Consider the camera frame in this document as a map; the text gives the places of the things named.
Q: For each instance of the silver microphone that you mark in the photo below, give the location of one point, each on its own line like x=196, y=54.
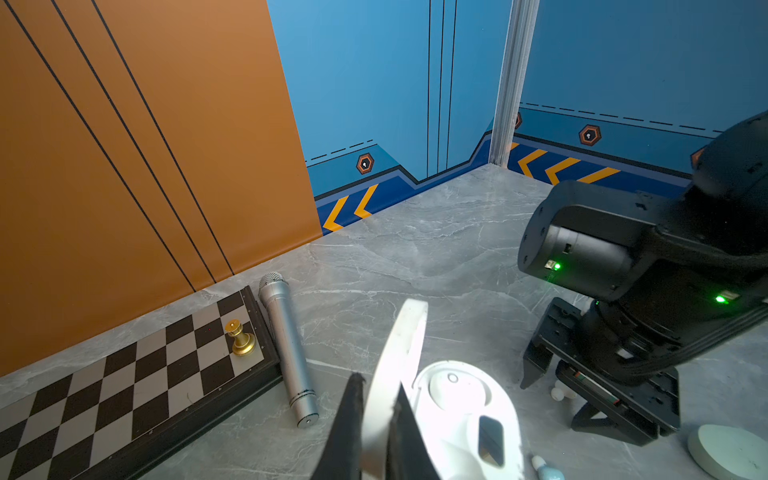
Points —
x=274, y=294

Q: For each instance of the black white chessboard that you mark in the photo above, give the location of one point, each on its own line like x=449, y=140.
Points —
x=125, y=413

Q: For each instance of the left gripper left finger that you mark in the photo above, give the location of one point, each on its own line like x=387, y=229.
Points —
x=341, y=455

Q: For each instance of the gold chess pawn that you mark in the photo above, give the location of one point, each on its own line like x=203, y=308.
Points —
x=243, y=341

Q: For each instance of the blue earbud centre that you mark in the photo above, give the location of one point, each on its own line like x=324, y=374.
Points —
x=544, y=471

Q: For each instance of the green earbud charging case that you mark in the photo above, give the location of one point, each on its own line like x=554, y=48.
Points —
x=727, y=453

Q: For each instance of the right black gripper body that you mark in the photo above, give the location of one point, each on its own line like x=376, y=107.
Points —
x=644, y=412

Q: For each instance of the white earbud charging case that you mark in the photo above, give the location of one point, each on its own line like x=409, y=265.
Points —
x=468, y=423

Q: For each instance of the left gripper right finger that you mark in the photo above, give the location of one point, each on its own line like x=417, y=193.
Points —
x=406, y=453

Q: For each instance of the white earbud pair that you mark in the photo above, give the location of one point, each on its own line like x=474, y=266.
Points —
x=561, y=392

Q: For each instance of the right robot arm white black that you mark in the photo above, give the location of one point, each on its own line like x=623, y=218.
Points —
x=668, y=279

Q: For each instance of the right aluminium corner post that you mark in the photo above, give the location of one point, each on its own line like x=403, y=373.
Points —
x=520, y=32

